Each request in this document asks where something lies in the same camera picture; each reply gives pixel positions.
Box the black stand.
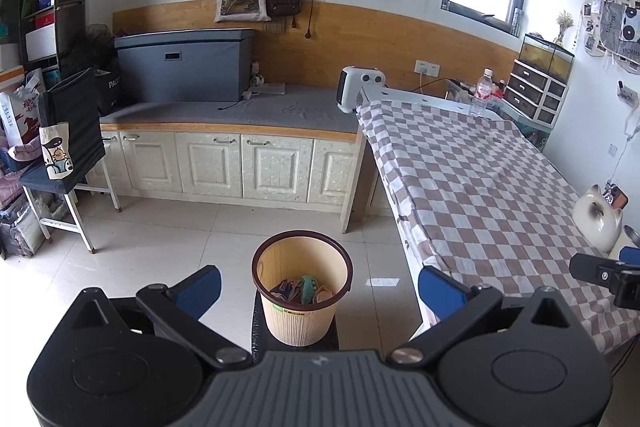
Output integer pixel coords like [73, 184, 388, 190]
[250, 293, 342, 358]

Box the white cat-shaped ceramic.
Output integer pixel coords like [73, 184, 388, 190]
[572, 184, 624, 253]

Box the wooden counter side panel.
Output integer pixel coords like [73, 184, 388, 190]
[340, 129, 376, 235]

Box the white space heater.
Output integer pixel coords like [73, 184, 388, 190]
[338, 66, 389, 114]

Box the dried flower bunch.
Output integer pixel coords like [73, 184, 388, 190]
[554, 11, 575, 46]

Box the white cabinet row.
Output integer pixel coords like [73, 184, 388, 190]
[85, 123, 373, 235]

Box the white shopping bag red print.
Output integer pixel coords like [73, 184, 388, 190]
[0, 69, 49, 152]

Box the black paper bag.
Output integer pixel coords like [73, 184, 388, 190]
[95, 67, 122, 118]

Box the clear water bottle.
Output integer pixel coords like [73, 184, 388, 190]
[469, 68, 496, 118]

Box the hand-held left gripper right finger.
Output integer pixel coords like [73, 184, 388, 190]
[387, 266, 576, 369]

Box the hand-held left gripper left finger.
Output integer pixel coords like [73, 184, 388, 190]
[62, 264, 253, 370]

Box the beige bin with maroon rim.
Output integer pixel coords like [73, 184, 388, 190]
[252, 231, 352, 348]

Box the glass fish tank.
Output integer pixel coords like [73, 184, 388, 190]
[517, 33, 576, 82]

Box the wall photo board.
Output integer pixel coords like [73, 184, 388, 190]
[580, 0, 640, 74]

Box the cartoon print tote bag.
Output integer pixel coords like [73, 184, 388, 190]
[39, 121, 75, 180]

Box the brown pouch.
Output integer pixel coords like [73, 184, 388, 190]
[602, 182, 629, 210]

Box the brown shoulder bag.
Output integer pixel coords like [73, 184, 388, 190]
[266, 0, 303, 18]

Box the white drawer organizer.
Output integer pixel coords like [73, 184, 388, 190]
[502, 59, 569, 128]

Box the grey fabric storage box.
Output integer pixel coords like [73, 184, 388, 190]
[114, 28, 255, 104]

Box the white-framed chair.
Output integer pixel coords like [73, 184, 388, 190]
[20, 67, 123, 254]

